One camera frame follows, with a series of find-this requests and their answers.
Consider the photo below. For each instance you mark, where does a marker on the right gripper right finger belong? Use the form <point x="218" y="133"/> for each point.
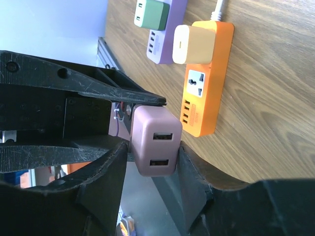
<point x="217" y="204"/>

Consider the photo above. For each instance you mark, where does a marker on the left aluminium rail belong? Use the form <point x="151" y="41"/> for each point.
<point x="106" y="56"/>

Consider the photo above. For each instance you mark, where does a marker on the pink charger plug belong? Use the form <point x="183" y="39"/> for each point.
<point x="155" y="140"/>

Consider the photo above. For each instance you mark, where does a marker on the green charger plug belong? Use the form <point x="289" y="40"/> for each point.
<point x="151" y="14"/>

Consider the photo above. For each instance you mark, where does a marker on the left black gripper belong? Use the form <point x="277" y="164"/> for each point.
<point x="60" y="110"/>

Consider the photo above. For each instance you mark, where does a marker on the white cord orange strip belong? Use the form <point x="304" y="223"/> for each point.
<point x="218" y="13"/>

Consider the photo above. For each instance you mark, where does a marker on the purple power strip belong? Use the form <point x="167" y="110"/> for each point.
<point x="160" y="43"/>

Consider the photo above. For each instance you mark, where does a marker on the yellow charger plug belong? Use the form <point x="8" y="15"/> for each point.
<point x="193" y="45"/>

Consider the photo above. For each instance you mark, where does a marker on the orange power strip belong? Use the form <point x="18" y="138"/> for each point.
<point x="203" y="84"/>

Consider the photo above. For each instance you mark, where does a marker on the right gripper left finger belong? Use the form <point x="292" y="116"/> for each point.
<point x="83" y="203"/>

